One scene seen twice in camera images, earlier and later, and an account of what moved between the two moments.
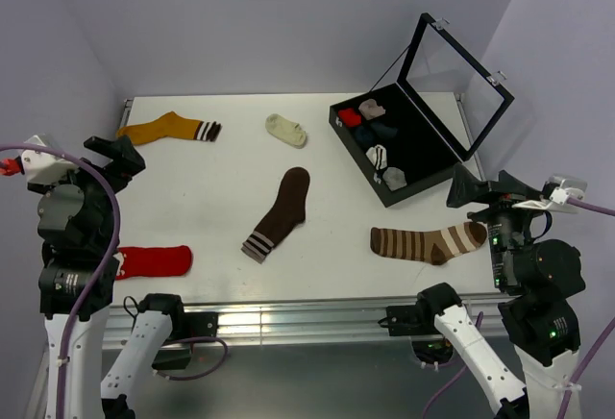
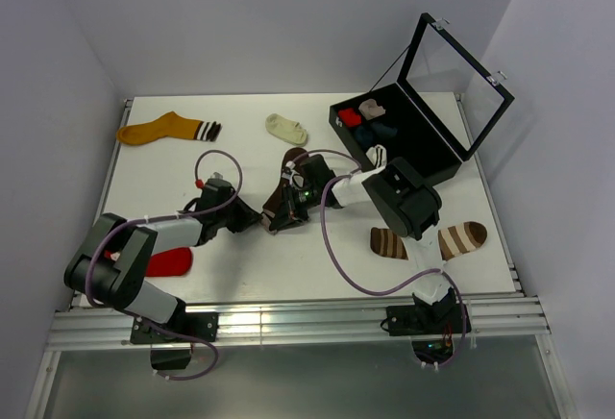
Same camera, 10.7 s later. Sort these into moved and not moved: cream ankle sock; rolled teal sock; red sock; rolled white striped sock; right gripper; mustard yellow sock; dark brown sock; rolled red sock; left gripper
Moved: dark brown sock; left gripper; right gripper
Not moved: rolled red sock; red sock; mustard yellow sock; rolled white striped sock; rolled teal sock; cream ankle sock
